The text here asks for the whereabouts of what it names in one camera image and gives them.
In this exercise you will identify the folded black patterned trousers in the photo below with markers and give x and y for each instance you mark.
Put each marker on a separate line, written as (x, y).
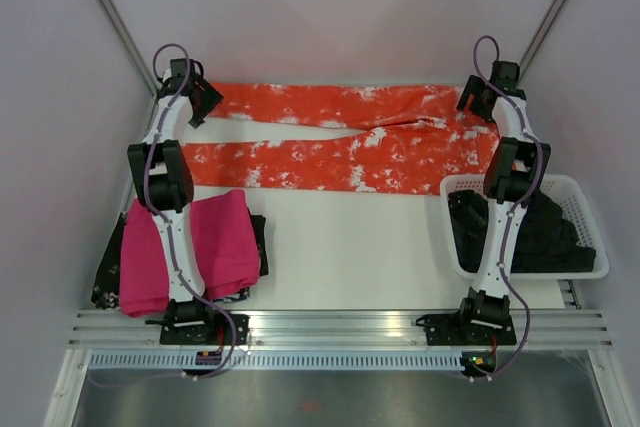
(106, 286)

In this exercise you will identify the white slotted cable duct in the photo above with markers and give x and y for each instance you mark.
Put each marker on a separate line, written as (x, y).
(281, 360)

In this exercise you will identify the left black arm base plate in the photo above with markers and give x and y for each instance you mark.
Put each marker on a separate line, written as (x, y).
(214, 330)

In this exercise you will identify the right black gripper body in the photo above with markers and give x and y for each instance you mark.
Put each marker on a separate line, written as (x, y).
(475, 86)

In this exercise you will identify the orange white-speckled trousers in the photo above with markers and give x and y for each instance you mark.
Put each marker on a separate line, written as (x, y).
(404, 140)

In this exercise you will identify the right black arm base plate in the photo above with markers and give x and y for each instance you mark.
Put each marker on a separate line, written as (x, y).
(450, 330)

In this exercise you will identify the aluminium frame post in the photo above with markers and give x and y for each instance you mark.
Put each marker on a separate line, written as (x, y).
(126, 41)
(541, 34)

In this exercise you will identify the left aluminium frame post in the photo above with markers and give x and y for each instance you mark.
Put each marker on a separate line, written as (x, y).
(126, 41)

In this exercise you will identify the aluminium mounting rail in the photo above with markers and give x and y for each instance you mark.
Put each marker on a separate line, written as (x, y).
(340, 330)

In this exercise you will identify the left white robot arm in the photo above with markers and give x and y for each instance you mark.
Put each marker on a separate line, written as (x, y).
(164, 184)

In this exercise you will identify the right aluminium frame post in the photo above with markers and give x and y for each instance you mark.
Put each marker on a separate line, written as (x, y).
(541, 34)

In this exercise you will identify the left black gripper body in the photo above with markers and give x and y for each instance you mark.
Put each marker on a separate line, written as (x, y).
(209, 100)

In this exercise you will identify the black clothes in basket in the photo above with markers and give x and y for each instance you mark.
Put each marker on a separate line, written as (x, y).
(546, 242)

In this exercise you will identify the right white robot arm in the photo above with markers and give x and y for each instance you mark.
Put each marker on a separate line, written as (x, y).
(513, 176)

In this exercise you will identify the folded magenta trousers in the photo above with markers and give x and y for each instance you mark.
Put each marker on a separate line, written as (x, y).
(226, 252)

